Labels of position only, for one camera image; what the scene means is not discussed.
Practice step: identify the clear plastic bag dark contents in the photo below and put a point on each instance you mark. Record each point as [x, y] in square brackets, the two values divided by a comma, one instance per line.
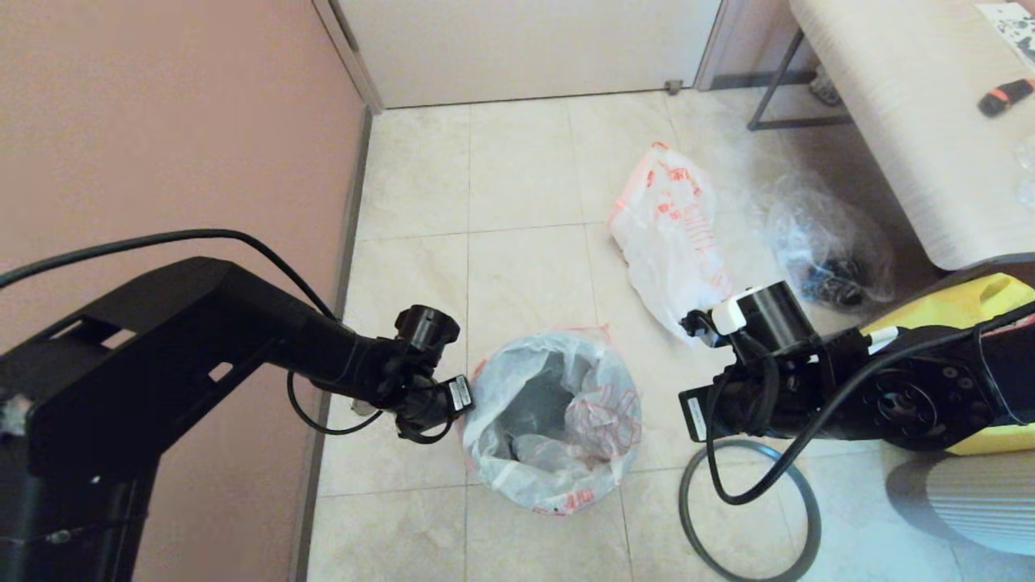
[817, 234]

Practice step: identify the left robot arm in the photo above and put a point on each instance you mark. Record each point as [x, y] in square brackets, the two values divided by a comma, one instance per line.
[162, 347]

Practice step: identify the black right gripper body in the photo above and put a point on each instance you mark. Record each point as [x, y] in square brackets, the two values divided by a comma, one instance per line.
[800, 396]

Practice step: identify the light grey door frame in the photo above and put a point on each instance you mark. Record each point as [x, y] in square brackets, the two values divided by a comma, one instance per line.
[348, 48]

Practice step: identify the small metal door stop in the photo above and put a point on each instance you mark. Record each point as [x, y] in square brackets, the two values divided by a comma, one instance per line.
[673, 89]

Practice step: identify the dark metal table frame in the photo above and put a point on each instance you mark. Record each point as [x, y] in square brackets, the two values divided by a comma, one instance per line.
[796, 124]

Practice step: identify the white red-print trash bag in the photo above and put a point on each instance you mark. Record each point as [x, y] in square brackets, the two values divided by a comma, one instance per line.
[582, 420]
[671, 234]

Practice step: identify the white door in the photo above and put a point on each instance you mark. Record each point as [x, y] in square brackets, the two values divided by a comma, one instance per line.
[525, 48]

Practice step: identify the light wood-grain table top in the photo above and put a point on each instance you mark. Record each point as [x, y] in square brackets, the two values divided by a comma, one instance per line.
[914, 121]

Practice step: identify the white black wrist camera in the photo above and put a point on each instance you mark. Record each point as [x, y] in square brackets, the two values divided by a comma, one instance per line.
[768, 315]
[427, 327]

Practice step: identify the white black-print paper sheet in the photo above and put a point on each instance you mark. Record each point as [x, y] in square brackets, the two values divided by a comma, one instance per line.
[1015, 32]

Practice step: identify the round grey floor drain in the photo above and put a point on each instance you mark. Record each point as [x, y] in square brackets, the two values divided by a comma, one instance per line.
[365, 409]

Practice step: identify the yellow non-woven tote bag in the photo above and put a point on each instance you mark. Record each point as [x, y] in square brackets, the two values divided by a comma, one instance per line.
[970, 303]

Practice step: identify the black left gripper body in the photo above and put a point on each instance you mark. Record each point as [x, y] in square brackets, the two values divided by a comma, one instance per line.
[424, 396]

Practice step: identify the small grey floor item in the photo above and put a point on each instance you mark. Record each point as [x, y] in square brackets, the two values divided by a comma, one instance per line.
[825, 90]

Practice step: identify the black orange marker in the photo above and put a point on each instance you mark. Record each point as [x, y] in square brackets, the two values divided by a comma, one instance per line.
[1003, 99]

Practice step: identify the white ribbed cylinder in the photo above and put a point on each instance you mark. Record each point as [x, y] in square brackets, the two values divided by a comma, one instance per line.
[978, 501]

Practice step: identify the clear crumpled plastic item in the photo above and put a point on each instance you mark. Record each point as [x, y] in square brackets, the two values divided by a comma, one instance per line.
[1025, 174]

